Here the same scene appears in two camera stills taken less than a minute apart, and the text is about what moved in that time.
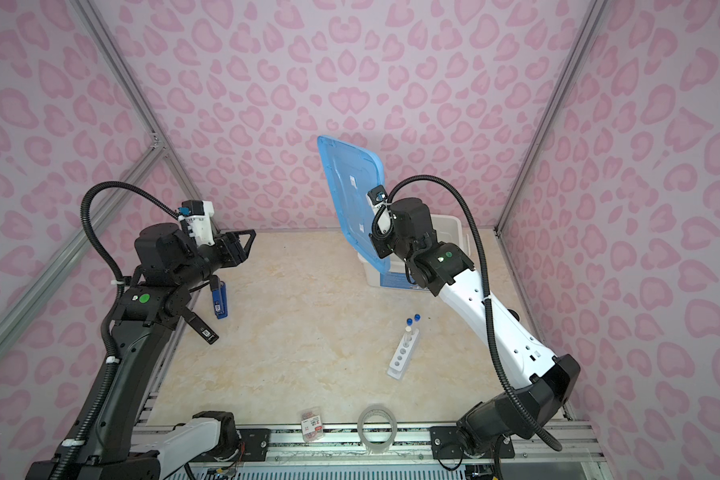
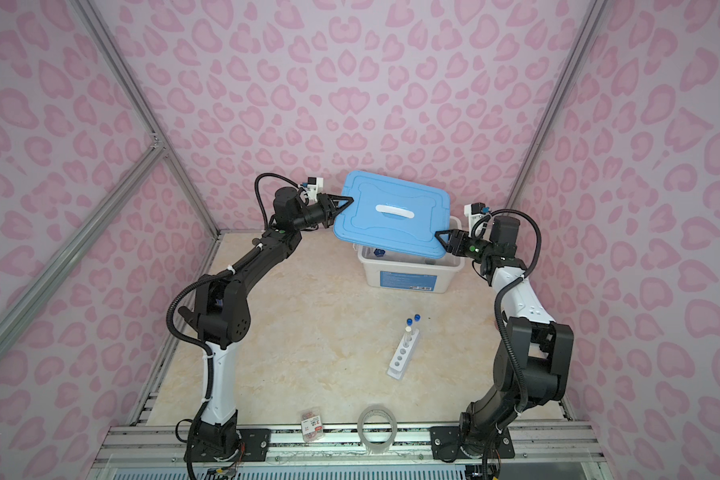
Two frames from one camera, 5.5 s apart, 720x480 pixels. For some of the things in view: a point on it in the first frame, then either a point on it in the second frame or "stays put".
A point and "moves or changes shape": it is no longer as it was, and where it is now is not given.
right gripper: x=380 y=247 to x=455 y=242
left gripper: x=238 y=253 to x=328 y=208
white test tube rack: x=402 y=354 stays put
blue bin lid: x=351 y=170 moves or changes shape
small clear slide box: x=311 y=426 stays put
